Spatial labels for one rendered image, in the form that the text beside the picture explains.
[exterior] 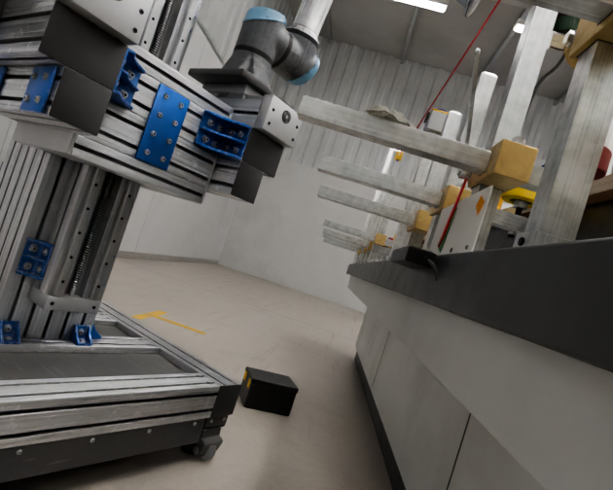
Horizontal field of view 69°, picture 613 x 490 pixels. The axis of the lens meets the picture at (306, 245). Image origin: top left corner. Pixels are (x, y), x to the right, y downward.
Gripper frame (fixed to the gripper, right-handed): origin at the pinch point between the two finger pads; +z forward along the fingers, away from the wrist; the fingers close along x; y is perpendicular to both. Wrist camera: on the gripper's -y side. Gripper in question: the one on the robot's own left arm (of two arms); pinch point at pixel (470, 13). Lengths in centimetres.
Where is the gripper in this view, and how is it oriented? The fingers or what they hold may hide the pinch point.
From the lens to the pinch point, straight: 120.9
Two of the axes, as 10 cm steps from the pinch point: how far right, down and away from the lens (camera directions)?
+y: -9.3, -3.0, -1.9
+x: 1.9, 0.4, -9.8
